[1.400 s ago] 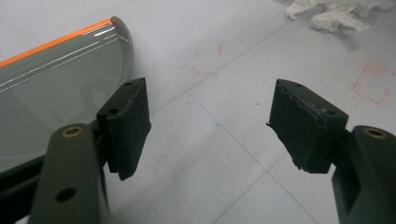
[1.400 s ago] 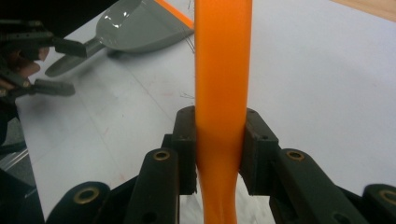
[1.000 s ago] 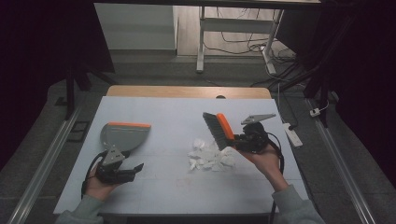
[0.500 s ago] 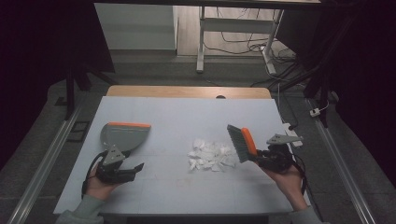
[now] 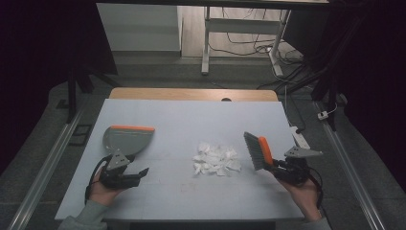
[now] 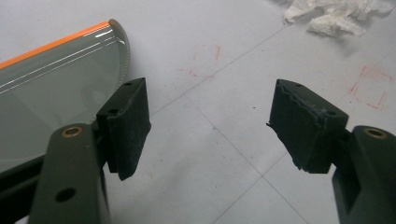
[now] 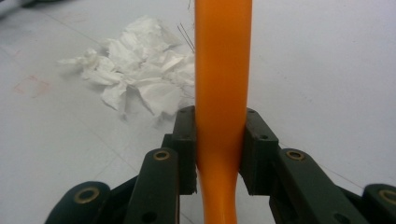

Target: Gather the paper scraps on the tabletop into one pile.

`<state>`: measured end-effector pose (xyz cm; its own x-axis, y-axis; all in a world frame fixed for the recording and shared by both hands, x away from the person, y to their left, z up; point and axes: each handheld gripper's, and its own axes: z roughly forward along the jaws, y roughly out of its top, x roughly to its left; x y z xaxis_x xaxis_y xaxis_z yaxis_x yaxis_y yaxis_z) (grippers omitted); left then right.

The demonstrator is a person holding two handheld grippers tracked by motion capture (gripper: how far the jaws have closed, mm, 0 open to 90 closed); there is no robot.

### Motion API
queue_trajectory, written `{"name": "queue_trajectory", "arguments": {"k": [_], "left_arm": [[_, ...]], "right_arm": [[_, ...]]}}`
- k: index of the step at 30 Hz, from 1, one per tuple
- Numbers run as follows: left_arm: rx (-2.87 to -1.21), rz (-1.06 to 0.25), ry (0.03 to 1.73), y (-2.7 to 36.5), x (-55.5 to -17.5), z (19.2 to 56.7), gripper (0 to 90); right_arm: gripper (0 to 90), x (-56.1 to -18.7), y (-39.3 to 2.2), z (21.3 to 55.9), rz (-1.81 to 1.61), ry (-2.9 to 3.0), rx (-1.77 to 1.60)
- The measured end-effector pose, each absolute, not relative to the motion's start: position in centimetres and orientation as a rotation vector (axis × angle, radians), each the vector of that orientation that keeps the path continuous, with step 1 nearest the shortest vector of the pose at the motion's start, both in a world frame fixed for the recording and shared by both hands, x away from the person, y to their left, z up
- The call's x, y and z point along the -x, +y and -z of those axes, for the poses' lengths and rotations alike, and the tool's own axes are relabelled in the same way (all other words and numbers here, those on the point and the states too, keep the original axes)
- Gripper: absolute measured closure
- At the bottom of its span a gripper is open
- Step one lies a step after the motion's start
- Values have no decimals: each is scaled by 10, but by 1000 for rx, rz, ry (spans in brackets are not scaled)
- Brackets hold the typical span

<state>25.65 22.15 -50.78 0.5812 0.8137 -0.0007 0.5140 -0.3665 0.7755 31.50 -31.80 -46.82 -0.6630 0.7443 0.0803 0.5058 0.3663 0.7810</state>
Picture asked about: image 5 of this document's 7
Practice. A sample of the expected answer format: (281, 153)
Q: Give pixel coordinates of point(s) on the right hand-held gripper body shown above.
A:
(297, 169)

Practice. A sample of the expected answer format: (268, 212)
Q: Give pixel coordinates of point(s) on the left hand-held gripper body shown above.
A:
(119, 174)

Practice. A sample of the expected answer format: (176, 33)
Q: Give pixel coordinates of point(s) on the grey dustpan with orange edge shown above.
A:
(127, 139)

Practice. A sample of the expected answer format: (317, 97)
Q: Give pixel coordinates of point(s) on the orange brush with grey bristles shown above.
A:
(265, 150)

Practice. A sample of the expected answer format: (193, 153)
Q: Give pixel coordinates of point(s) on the pile of white paper scraps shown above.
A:
(217, 159)

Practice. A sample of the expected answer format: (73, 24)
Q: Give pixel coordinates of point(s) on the person's left hand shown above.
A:
(103, 191)

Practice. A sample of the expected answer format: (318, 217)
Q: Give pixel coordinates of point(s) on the person's right hand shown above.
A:
(303, 198)

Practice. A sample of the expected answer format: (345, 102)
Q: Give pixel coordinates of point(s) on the black floor plate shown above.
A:
(80, 135)

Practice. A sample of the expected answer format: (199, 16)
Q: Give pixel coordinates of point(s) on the white plug adapter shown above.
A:
(323, 115)

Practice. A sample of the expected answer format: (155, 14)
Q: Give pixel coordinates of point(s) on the white table cover board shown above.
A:
(191, 121)

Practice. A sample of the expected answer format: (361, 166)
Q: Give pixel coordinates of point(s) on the black stand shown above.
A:
(332, 102)
(72, 96)

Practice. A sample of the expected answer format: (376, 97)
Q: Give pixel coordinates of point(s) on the wooden table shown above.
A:
(191, 94)

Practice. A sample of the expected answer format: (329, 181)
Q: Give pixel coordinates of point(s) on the dark curtain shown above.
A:
(35, 64)
(376, 80)

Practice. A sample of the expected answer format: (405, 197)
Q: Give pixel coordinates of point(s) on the white cabinet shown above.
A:
(140, 28)

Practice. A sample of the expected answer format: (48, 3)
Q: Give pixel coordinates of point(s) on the aluminium rail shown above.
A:
(44, 169)
(351, 172)

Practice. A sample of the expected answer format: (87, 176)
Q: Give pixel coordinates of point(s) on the white metal desk frame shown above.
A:
(242, 26)

